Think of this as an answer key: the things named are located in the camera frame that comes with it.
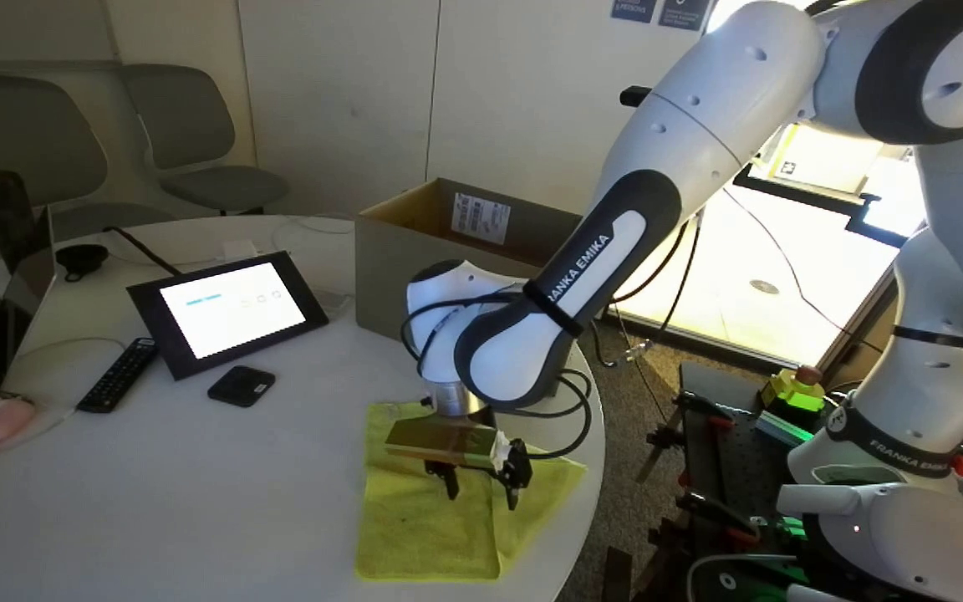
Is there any black tablet lit screen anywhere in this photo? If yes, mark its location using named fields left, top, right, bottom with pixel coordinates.
left=126, top=247, right=331, bottom=383

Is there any yellow microfibre towel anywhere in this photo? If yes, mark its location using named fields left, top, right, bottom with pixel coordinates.
left=351, top=398, right=587, bottom=586

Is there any black table cable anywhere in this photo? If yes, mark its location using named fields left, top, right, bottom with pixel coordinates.
left=105, top=223, right=186, bottom=282

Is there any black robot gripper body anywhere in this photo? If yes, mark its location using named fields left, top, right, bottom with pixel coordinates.
left=425, top=438, right=537, bottom=486

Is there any black round puck device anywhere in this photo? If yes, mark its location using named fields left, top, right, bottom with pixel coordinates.
left=54, top=241, right=114, bottom=286

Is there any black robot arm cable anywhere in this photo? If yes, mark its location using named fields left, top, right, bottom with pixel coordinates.
left=393, top=210, right=710, bottom=461

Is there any brown cardboard box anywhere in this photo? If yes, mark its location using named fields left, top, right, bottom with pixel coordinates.
left=351, top=173, right=586, bottom=339

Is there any black camera boom rod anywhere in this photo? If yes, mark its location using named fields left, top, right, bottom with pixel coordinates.
left=615, top=84, right=663, bottom=111

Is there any grey office chair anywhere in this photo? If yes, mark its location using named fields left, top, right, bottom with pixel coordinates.
left=118, top=59, right=293, bottom=217
left=0, top=69, right=178, bottom=279

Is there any black remote control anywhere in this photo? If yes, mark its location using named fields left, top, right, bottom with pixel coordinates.
left=72, top=336, right=164, bottom=420

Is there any small black square device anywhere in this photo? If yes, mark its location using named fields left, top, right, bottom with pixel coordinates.
left=203, top=362, right=280, bottom=411

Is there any white round dish device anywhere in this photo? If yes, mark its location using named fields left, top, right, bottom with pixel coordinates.
left=2, top=333, right=126, bottom=411

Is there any dark wall sign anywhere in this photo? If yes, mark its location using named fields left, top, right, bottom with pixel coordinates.
left=659, top=0, right=717, bottom=34
left=610, top=0, right=663, bottom=26

